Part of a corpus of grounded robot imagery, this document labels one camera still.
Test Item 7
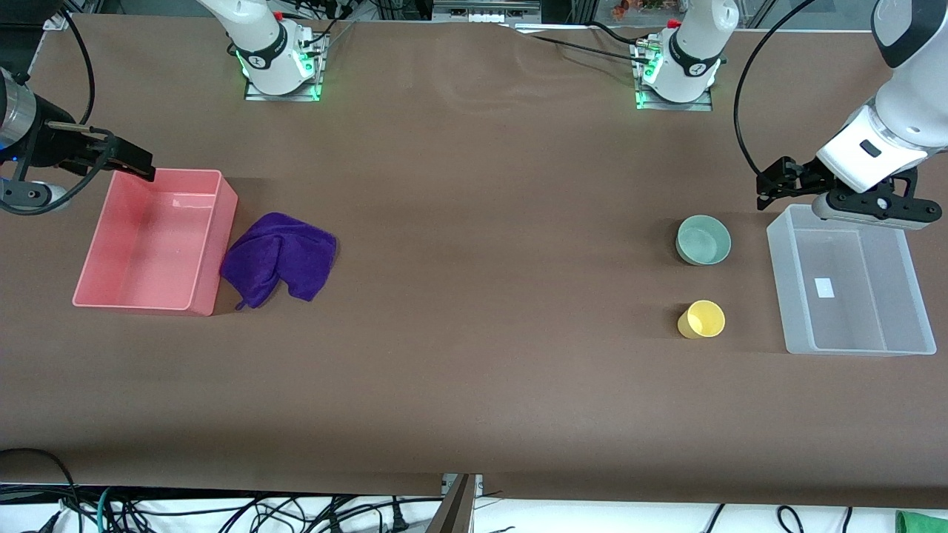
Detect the yellow plastic cup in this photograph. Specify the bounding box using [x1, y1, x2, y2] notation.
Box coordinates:
[677, 299, 727, 341]

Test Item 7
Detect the black cable on table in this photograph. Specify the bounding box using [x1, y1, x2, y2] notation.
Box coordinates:
[589, 21, 652, 45]
[510, 27, 652, 64]

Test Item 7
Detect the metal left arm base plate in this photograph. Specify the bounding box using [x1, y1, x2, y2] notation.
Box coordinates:
[632, 37, 716, 113]

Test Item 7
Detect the silver aluminium frame rail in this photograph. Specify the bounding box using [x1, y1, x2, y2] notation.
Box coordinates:
[433, 0, 543, 24]

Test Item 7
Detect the clear plastic bin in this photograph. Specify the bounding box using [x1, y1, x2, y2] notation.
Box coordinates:
[766, 204, 938, 358]

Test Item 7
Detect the pink plastic bin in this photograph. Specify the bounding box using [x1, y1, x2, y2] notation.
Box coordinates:
[72, 168, 239, 318]

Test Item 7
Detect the green cloth scrap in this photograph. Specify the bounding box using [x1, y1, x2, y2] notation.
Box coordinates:
[895, 509, 948, 533]

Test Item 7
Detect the pale green bowl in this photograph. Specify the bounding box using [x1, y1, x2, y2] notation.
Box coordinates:
[675, 214, 732, 267]

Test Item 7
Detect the black floor cable loop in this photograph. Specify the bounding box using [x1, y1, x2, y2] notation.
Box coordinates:
[0, 447, 84, 533]

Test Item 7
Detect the black base cable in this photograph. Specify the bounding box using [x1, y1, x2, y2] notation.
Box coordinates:
[300, 15, 358, 54]

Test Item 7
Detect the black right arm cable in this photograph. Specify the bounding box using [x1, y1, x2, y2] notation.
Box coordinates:
[59, 6, 98, 127]

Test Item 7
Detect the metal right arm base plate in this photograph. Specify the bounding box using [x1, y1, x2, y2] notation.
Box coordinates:
[243, 28, 328, 103]

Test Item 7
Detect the purple microfibre cloth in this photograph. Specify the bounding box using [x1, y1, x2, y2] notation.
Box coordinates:
[219, 212, 338, 311]

